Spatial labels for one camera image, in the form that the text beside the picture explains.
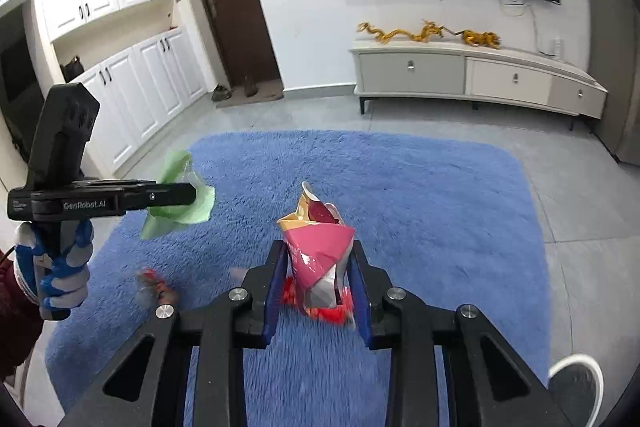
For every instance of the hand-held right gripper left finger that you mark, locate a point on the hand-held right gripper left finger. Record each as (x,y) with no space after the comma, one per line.
(272,302)

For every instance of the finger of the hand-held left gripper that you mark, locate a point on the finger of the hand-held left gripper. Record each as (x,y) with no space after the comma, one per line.
(170,195)

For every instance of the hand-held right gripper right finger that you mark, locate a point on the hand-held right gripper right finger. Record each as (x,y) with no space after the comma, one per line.
(361,307)

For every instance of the green plastic bag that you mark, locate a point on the green plastic bag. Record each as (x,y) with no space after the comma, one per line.
(192,217)

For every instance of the red snack bag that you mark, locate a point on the red snack bag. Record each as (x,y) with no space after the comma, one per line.
(330,314)

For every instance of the pink snack packet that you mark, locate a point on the pink snack packet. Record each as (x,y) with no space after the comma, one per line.
(320,247)

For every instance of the clear plastic wrapper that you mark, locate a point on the clear plastic wrapper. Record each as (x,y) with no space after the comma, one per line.
(157,287)

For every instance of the person's left forearm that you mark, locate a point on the person's left forearm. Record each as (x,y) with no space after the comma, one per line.
(15,322)

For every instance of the person's left hand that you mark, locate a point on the person's left hand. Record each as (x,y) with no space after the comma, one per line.
(75,279)

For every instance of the black handbag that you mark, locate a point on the black handbag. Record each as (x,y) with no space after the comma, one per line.
(72,69)

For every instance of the black glass panel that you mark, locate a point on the black glass panel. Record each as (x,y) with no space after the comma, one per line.
(20,77)

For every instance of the white lower cabinet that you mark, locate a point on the white lower cabinet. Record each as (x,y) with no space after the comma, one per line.
(145,92)

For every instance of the blue fluffy blanket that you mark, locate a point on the blue fluffy blanket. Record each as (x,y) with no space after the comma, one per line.
(425,217)

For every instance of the brown shoe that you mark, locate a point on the brown shoe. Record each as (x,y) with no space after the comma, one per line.
(221,93)

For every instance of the brown doormat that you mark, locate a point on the brown doormat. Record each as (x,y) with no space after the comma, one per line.
(265,94)

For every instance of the brown entrance door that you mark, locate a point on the brown entrance door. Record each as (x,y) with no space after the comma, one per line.
(235,7)

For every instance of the white grey television console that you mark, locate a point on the white grey television console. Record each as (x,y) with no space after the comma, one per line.
(425,72)

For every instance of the long golden dragon figurine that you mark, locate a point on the long golden dragon figurine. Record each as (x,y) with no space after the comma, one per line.
(390,36)

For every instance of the small golden dragon figurine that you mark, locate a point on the small golden dragon figurine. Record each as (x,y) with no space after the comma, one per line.
(432,31)

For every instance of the golden tiger figurine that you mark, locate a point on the golden tiger figurine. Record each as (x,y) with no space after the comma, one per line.
(480,39)

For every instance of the grey refrigerator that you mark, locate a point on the grey refrigerator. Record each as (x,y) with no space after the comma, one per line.
(620,107)

